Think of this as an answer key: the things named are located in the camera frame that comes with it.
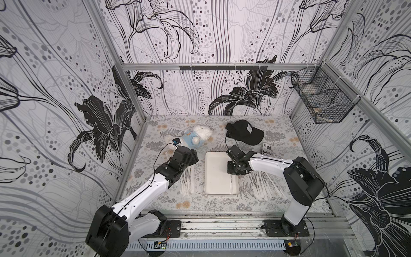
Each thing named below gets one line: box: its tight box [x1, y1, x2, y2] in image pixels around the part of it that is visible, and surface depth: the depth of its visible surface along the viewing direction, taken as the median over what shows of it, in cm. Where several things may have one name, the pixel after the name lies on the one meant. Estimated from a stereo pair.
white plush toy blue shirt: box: [181, 124, 213, 149], surface depth 100 cm
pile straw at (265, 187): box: [247, 170, 285, 201], surface depth 86 cm
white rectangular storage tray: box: [204, 150, 240, 196], surface depth 89 cm
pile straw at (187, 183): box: [179, 164, 195, 196], surface depth 88 cm
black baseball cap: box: [225, 119, 265, 146], surface depth 107 cm
